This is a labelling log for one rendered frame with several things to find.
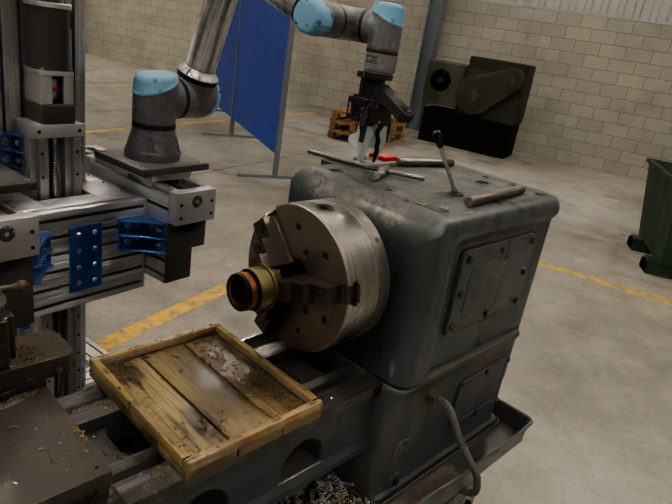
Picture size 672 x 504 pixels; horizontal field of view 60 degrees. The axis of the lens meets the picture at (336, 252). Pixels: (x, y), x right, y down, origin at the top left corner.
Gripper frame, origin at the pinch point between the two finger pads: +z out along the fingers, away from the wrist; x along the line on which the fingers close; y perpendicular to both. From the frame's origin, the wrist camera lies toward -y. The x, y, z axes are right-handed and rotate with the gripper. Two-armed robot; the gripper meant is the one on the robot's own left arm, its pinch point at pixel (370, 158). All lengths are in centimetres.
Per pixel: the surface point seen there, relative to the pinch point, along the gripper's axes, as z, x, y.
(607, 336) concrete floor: 129, -268, 1
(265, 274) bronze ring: 17.4, 41.7, -14.1
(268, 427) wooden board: 39, 51, -30
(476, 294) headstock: 24.3, -7.2, -33.2
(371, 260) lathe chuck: 12.9, 24.8, -25.6
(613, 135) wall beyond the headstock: 68, -933, 264
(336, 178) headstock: 4.0, 12.3, -1.3
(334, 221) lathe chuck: 6.7, 29.4, -18.4
